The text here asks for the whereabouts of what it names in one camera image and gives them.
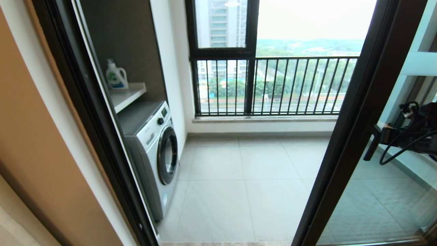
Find dark outer door frame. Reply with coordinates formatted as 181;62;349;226
31;0;161;246

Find brown-framed sliding glass door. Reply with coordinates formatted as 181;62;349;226
291;0;437;246

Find white front-load washing machine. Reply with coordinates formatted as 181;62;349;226
117;100;179;222

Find grey stone window sill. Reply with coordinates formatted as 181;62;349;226
192;115;339;124

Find white laundry detergent bottle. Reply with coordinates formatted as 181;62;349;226
105;59;129;90

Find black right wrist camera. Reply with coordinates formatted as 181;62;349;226
398;100;437;127

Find black balcony railing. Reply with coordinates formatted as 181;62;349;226
191;56;359;117

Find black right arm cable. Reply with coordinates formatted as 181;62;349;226
378;100;437;166

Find dark window frame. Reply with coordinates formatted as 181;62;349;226
185;0;260;117

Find white wall shelf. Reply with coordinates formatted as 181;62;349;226
109;82;147;114

